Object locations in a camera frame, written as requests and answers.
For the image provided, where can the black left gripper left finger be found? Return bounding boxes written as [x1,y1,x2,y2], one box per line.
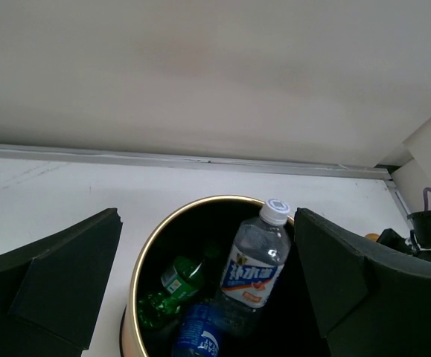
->
[0,208,122,356]

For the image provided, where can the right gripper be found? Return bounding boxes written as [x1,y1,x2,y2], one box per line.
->
[377,210,431,262]

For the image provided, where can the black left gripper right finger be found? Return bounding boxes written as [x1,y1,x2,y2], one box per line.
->
[295,208,431,356]

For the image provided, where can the orange juice bottle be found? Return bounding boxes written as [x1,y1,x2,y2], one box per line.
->
[365,234,380,242]

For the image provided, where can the clear bottle with white cap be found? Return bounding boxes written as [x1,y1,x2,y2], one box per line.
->
[212,199,291,338]

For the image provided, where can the green plastic bottle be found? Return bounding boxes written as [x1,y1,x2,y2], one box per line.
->
[136,239,221,330]

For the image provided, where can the blue label bottle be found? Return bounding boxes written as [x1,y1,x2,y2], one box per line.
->
[171,301,222,357]

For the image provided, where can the orange cylindrical bin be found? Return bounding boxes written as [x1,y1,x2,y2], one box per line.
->
[119,195,298,357]

